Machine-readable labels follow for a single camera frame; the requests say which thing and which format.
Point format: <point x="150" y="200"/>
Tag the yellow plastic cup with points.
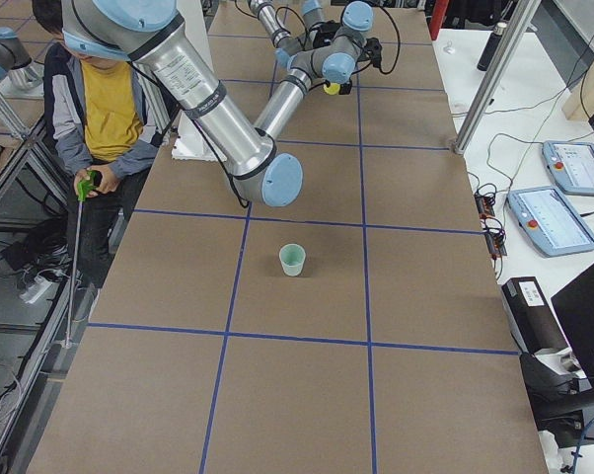
<point x="331" y="88"/>

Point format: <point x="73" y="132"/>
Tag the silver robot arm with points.
<point x="153" y="33"/>
<point x="285" y="44"/>

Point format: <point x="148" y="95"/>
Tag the green plastic cup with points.
<point x="292" y="259"/>

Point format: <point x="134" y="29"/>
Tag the black bottle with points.
<point x="491" y="46"/>

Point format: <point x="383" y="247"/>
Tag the small electronics board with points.
<point x="493" y="229"/>

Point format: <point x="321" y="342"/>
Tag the seated person in yellow shirt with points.
<point x="104" y="134"/>

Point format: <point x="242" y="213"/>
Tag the far blue teach pendant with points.
<point x="571" y="165"/>

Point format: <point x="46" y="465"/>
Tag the blue teach pendant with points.
<point x="550" y="221"/>
<point x="571" y="165"/>

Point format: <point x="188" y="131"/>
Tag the near blue teach pendant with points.
<point x="550" y="221"/>

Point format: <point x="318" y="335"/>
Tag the black box with label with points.
<point x="530" y="316"/>

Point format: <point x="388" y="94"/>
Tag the black computer monitor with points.
<point x="574" y="307"/>

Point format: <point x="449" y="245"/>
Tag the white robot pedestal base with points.
<point x="190" y="145"/>

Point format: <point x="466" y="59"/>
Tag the aluminium frame post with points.
<point x="517" y="26"/>

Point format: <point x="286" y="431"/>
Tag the green handled grabber tool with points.
<point x="77" y="257"/>

